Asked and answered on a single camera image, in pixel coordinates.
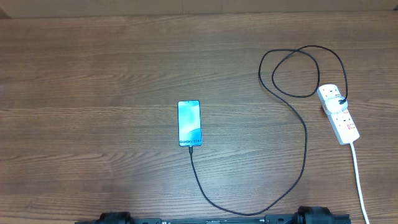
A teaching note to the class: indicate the white power strip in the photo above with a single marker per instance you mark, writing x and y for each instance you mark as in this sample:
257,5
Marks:
341,122

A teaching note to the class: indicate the white charger adapter plug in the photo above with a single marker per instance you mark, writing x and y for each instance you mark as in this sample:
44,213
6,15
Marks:
335,105

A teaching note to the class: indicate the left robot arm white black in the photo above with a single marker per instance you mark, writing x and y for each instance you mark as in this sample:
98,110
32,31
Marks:
115,218

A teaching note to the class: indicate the Samsung Galaxy smartphone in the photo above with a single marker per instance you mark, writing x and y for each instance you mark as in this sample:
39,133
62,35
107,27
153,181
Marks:
189,123

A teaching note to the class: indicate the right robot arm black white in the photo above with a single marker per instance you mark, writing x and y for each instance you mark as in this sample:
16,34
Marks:
313,215

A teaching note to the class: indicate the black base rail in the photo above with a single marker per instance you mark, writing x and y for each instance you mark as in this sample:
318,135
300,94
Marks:
268,219

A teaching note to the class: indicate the cardboard backdrop wall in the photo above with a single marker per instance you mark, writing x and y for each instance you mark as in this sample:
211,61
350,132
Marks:
13,9

